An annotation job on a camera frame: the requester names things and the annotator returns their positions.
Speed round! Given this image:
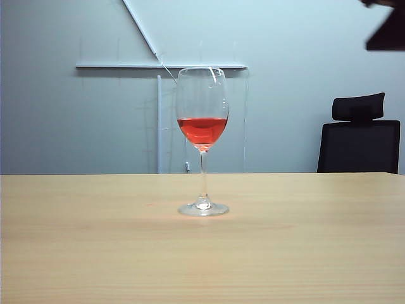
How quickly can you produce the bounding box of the white horizontal wall bar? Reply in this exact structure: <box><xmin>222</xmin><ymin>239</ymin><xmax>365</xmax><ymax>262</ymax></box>
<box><xmin>75</xmin><ymin>61</ymin><xmax>249</xmax><ymax>71</ymax></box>

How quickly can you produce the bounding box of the black office chair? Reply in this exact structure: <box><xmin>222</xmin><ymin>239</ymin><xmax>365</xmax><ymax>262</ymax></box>
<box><xmin>316</xmin><ymin>92</ymin><xmax>402</xmax><ymax>175</ymax></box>

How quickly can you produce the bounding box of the clear goblet with red liquid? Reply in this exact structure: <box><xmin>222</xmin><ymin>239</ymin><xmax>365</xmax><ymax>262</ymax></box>
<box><xmin>175</xmin><ymin>66</ymin><xmax>230</xmax><ymax>218</ymax></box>

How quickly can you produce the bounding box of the white vertical wall bar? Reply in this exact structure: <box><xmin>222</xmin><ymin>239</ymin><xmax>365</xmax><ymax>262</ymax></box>
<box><xmin>156</xmin><ymin>74</ymin><xmax>164</xmax><ymax>174</ymax></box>

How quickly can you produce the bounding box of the white diagonal wall bar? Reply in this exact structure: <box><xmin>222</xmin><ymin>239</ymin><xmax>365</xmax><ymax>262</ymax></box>
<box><xmin>122</xmin><ymin>0</ymin><xmax>159</xmax><ymax>60</ymax></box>

